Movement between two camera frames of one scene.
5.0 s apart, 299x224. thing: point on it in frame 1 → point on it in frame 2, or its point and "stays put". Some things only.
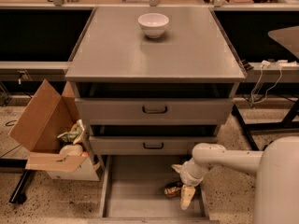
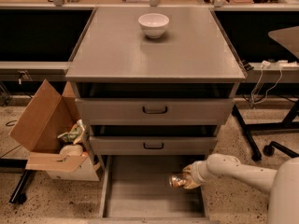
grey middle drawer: x=146 y=145 stays put
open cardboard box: x=47 y=116 stays put
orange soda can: x=172 y=191 → x=177 y=180
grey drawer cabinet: x=150 y=83 stays put
